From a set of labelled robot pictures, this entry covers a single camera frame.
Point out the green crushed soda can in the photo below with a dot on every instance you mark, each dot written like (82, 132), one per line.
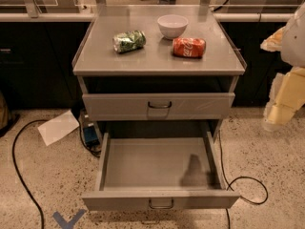
(129, 41)

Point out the grey drawer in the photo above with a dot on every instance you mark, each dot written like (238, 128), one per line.
(157, 106)
(159, 174)

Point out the blue power box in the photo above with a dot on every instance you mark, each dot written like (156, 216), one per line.
(90, 136)

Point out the white paper sheet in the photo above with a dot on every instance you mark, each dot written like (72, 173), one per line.
(58, 127)

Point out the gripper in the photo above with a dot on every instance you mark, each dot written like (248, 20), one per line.
(294, 45)

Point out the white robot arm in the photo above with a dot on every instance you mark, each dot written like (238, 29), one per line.
(289, 40)

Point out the grey drawer cabinet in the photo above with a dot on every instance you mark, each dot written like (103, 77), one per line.
(154, 69)

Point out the white ceramic bowl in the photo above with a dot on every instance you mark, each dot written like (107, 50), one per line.
(172, 25)

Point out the red cola can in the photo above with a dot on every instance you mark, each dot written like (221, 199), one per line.
(189, 47)

